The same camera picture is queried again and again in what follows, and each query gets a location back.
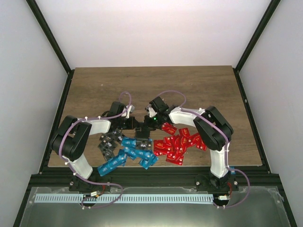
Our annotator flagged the black card holder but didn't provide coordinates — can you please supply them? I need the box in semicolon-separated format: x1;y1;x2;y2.
134;123;151;139

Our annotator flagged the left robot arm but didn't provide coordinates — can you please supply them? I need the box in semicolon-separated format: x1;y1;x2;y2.
50;101;134;191

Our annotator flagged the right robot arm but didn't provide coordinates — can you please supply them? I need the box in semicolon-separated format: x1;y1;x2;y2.
145;96;233;191

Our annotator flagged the lone red VIP card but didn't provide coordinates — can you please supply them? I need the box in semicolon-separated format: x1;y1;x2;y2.
161;122;177;135

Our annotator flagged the red VIP card pile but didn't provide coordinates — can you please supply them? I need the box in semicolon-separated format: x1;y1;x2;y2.
153;127;207;166

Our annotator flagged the black VIP card pile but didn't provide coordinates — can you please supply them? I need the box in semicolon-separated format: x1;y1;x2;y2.
98;130;152;161

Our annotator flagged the blue VIP card pile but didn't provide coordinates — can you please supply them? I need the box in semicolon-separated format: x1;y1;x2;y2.
97;144;159;176

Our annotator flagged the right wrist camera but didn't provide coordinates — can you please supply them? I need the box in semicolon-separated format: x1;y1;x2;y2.
145;105;157;118

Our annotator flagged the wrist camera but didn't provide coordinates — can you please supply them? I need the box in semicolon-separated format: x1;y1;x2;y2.
125;105;135;118
145;105;157;118

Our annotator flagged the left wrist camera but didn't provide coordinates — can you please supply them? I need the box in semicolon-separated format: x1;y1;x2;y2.
125;105;135;118

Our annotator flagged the black aluminium frame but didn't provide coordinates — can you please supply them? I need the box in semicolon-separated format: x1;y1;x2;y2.
14;0;297;227

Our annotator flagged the white slotted cable duct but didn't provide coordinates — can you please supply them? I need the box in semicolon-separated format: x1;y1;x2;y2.
34;193;214;204

